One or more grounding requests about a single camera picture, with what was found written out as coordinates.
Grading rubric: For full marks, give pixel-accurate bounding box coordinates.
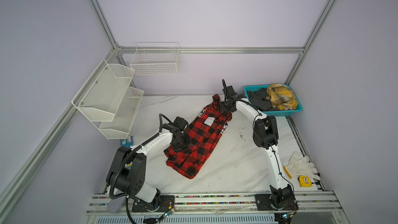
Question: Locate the red black plaid shirt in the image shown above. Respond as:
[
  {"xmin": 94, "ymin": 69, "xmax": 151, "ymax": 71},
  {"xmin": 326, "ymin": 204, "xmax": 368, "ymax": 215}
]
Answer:
[{"xmin": 164, "ymin": 94, "xmax": 232, "ymax": 179}]

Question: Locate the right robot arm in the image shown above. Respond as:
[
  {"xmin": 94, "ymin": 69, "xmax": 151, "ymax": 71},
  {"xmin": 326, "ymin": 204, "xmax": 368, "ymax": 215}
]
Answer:
[{"xmin": 220, "ymin": 79, "xmax": 295, "ymax": 211}]

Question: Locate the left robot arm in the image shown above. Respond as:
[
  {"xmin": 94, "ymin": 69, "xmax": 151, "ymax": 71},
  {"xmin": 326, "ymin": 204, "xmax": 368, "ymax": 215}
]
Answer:
[{"xmin": 106, "ymin": 114, "xmax": 191, "ymax": 224}]

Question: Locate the dark grey shirt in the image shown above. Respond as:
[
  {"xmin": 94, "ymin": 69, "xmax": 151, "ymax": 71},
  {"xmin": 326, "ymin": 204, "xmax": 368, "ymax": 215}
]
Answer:
[{"xmin": 247, "ymin": 88, "xmax": 278, "ymax": 112}]

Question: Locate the teal plastic basket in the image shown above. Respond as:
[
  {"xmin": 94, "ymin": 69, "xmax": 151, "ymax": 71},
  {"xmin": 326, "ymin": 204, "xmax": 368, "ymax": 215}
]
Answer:
[{"xmin": 244, "ymin": 85, "xmax": 303, "ymax": 117}]

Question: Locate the yellow plaid shirt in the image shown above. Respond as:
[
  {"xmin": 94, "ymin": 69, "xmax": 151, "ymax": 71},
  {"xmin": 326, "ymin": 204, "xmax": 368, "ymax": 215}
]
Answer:
[{"xmin": 267, "ymin": 84, "xmax": 299, "ymax": 111}]

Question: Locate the teal hand rake tool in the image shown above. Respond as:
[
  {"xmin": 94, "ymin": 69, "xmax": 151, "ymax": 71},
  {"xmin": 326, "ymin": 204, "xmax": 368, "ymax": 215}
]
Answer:
[{"xmin": 119, "ymin": 136, "xmax": 134, "ymax": 148}]

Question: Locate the grey foam pad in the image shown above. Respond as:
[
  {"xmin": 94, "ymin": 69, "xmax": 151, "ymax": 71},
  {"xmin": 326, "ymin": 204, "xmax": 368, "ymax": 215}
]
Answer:
[{"xmin": 107, "ymin": 197, "xmax": 125, "ymax": 214}]

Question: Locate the white work glove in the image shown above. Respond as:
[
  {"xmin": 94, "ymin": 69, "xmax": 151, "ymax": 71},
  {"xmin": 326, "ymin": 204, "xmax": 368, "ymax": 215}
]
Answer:
[{"xmin": 285, "ymin": 151, "xmax": 321, "ymax": 180}]

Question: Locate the yellow tape measure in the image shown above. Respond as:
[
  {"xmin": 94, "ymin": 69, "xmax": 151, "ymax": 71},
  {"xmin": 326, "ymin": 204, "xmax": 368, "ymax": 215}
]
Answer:
[{"xmin": 298, "ymin": 175, "xmax": 312, "ymax": 187}]

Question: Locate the white wire wall basket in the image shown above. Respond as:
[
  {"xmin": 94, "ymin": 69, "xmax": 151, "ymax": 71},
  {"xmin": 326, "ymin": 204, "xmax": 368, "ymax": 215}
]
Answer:
[{"xmin": 130, "ymin": 42, "xmax": 180, "ymax": 76}]

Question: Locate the white mesh wall shelf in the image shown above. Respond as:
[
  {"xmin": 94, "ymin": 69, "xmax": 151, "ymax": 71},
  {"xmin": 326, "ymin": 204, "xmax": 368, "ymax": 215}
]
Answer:
[{"xmin": 72, "ymin": 60, "xmax": 144, "ymax": 140}]

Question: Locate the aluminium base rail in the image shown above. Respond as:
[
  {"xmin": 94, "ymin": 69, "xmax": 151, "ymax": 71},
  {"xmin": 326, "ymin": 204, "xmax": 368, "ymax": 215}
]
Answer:
[{"xmin": 83, "ymin": 191, "xmax": 350, "ymax": 224}]

